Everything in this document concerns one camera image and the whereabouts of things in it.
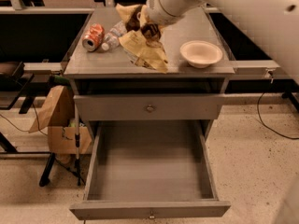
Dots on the orange soda can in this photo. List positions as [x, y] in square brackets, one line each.
[93, 37]

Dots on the brown chip bag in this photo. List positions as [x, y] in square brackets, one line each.
[143, 48]

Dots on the closed grey top drawer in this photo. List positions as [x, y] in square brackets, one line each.
[149, 107]

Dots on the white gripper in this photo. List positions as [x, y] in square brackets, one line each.
[154, 7]

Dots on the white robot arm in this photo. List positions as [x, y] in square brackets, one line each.
[272, 25]

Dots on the clear plastic water bottle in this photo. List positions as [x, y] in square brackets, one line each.
[111, 39]

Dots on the white paper bowl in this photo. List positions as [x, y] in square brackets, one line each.
[200, 54]

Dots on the grey drawer cabinet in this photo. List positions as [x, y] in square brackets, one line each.
[96, 73]

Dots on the open grey middle drawer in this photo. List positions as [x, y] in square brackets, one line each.
[149, 169]

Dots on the cardboard box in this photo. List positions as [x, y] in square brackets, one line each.
[56, 114]

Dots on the black tripod stand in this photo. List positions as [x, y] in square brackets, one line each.
[64, 159]

